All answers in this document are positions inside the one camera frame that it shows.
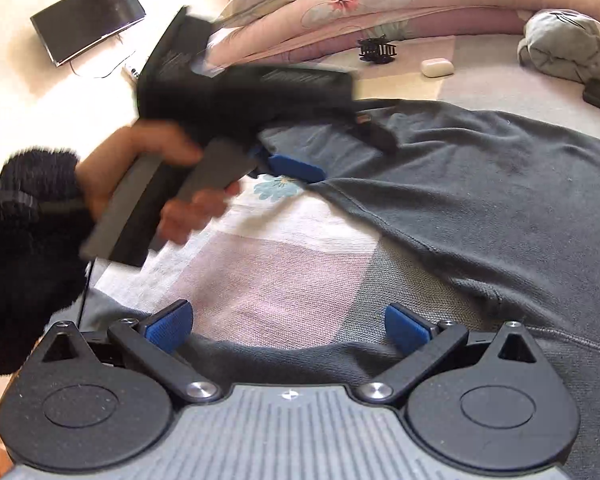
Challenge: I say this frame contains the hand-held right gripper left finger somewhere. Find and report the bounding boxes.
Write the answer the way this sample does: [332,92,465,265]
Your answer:
[29,299,223,403]

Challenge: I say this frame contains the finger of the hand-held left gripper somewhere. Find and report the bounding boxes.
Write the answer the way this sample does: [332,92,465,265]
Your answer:
[247,145,326,184]
[350,110,398,153]

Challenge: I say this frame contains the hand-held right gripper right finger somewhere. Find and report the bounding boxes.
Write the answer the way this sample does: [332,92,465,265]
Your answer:
[356,302,550,403]

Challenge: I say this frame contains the dark grey pants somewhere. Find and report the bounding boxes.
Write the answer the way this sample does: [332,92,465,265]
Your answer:
[80,100,600,480]

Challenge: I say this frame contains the person's left forearm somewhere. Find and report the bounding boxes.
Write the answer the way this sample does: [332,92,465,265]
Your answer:
[0,147,96,411]

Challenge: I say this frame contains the person's left hand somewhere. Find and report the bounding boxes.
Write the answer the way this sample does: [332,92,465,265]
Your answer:
[75,122,241,246]

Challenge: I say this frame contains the black hair claw clip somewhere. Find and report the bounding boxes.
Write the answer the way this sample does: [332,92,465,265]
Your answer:
[357,35,400,65]

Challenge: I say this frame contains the white earbuds case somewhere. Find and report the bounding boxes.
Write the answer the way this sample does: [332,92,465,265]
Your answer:
[420,57,454,78]

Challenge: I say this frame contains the pink floral folded quilt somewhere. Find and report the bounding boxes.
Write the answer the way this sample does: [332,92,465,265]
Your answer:
[207,0,600,68]

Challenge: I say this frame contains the crumpled grey cloth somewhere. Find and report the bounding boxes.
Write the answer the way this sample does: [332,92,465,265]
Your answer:
[517,8,600,86]

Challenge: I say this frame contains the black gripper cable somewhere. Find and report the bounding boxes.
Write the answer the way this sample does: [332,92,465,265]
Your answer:
[77,257,93,331]

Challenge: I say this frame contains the black television cables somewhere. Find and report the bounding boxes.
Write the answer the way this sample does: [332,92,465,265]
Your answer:
[70,35,141,81]

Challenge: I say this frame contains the black wall television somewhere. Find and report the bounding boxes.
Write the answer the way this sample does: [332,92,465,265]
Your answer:
[30,0,147,68]

